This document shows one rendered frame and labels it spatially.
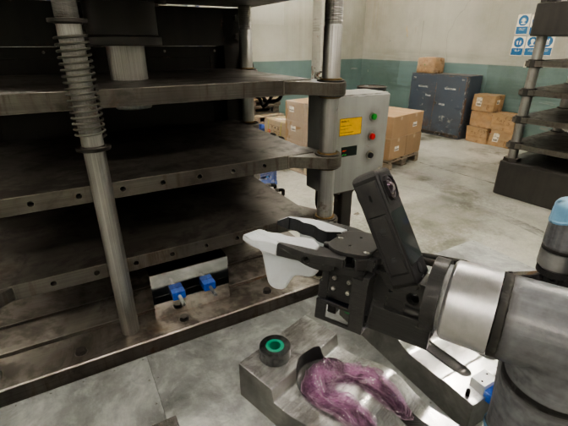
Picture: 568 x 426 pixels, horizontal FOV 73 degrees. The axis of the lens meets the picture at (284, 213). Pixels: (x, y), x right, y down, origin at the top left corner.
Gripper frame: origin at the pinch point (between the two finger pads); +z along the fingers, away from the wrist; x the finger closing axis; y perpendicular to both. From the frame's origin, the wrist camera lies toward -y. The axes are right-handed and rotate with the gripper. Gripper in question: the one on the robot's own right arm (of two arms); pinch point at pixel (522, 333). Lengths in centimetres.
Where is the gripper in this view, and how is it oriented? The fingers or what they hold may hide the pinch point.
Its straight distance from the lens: 113.5
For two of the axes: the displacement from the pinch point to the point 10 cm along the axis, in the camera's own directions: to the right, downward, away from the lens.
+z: 0.0, 9.1, 4.1
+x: 8.7, -2.0, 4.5
